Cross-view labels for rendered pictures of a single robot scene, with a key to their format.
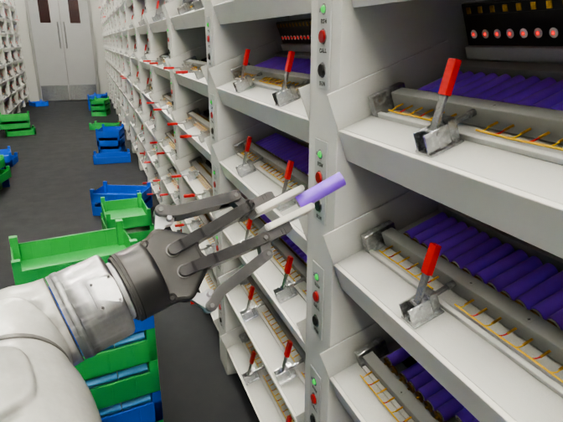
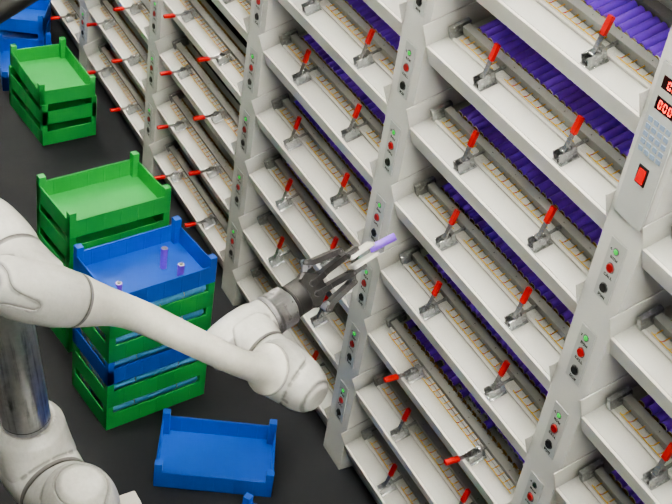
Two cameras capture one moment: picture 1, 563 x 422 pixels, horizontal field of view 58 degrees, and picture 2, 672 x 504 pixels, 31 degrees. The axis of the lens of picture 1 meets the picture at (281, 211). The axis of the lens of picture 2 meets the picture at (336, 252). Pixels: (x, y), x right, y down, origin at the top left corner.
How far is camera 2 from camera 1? 2.09 m
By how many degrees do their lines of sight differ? 22
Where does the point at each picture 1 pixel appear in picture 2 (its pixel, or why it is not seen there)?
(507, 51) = not seen: hidden behind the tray
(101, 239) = (116, 171)
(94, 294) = (287, 310)
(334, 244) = (382, 259)
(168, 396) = not seen: hidden behind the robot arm
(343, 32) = (404, 155)
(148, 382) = (203, 322)
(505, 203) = (465, 287)
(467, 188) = (453, 274)
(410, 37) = not seen: hidden behind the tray
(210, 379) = (217, 310)
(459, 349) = (444, 333)
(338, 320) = (377, 300)
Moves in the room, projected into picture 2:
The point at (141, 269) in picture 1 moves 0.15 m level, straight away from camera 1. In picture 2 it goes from (304, 296) to (277, 253)
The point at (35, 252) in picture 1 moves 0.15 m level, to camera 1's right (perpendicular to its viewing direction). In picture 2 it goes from (57, 188) to (112, 190)
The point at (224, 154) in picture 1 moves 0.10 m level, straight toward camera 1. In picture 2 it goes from (261, 108) to (268, 128)
